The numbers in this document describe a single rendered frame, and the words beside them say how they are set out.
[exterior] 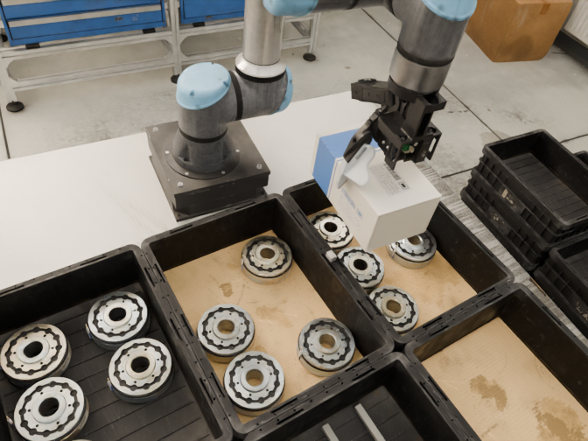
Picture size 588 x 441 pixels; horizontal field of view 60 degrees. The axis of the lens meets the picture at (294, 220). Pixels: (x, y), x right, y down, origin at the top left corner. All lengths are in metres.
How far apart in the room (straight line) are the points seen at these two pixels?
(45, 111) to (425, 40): 2.40
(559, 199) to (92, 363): 1.61
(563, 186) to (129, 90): 2.13
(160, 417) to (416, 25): 0.70
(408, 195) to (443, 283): 0.35
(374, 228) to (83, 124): 2.13
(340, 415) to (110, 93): 2.33
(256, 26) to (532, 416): 0.91
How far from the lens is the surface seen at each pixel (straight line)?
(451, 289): 1.12
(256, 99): 1.19
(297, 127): 1.58
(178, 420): 0.91
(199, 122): 1.18
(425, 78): 0.69
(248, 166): 1.29
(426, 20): 0.65
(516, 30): 3.67
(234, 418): 0.80
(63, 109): 2.86
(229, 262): 1.05
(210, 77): 1.17
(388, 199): 0.79
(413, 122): 0.72
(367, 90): 0.79
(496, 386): 1.04
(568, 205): 2.02
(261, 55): 1.15
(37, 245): 1.31
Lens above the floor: 1.68
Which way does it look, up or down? 49 degrees down
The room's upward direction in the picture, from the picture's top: 10 degrees clockwise
